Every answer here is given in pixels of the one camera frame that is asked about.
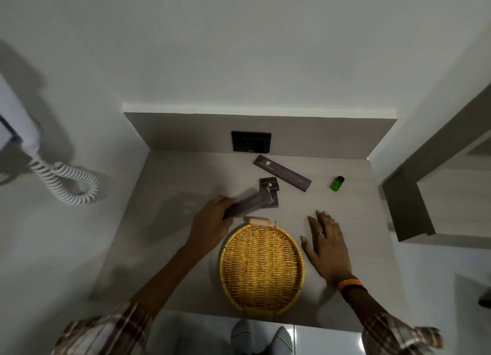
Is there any person's left hand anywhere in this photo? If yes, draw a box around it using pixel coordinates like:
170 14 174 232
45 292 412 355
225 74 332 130
187 195 239 254

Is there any person's right hand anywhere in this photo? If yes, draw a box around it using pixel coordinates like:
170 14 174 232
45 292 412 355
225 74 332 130
300 211 353 286

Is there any long dark brown box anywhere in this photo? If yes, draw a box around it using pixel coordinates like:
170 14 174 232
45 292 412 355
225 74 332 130
222 189 275 221

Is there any person's left forearm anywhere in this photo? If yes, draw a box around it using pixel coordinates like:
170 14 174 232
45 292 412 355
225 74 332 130
130 239 209 322

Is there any person's right forearm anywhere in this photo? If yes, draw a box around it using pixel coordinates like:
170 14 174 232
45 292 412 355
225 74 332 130
342 286 389 328

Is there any round wicker basket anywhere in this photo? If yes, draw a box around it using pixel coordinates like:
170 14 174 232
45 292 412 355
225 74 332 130
219 218 306 321

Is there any orange wristband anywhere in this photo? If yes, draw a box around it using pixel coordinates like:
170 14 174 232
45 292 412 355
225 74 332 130
337 277 368 295

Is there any long dark purple box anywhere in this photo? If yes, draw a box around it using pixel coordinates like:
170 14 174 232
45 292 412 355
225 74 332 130
253 155 312 193

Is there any grey shoe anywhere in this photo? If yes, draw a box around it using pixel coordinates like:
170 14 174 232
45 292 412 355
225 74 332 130
230 319 257 355
270 326 295 355

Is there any plaid shirt sleeve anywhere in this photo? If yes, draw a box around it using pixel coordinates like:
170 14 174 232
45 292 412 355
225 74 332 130
51 300 155 355
362 312 445 355

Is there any black wall socket plate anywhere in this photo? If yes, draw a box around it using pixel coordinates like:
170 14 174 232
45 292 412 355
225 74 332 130
231 131 272 153

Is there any white coiled cord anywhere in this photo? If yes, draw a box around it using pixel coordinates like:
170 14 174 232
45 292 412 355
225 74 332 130
28 150 101 206

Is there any white wall-mounted hair dryer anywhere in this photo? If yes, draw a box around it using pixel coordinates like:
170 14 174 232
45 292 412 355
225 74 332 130
0 74 42 156

